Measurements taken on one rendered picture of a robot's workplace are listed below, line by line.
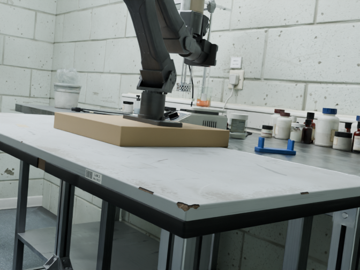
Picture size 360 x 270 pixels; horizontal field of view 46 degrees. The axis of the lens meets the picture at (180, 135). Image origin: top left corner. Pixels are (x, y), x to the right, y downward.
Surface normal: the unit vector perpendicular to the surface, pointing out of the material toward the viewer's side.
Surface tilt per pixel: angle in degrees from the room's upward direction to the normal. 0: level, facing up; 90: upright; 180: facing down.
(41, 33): 90
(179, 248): 90
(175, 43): 139
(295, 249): 90
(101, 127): 90
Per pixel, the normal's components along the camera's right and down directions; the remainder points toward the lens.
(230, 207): 0.64, 0.13
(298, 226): -0.76, -0.02
